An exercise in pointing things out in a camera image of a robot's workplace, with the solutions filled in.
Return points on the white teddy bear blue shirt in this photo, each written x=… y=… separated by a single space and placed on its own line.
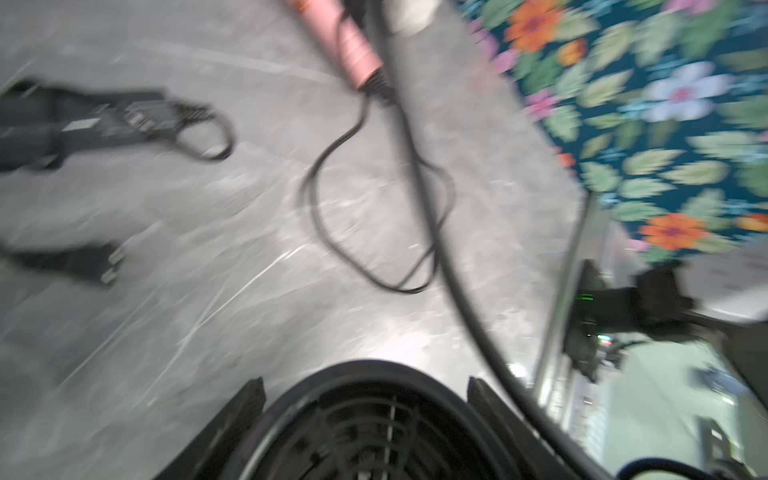
x=408 y=17

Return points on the dark grey hair dryer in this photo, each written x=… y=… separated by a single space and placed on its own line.
x=370 y=419
x=42 y=125

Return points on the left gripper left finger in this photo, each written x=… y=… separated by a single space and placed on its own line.
x=207 y=454

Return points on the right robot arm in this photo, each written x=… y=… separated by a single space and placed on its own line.
x=720 y=298

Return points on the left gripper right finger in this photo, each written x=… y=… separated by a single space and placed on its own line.
x=533 y=459

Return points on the pink hair dryer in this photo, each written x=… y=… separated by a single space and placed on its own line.
x=336 y=25

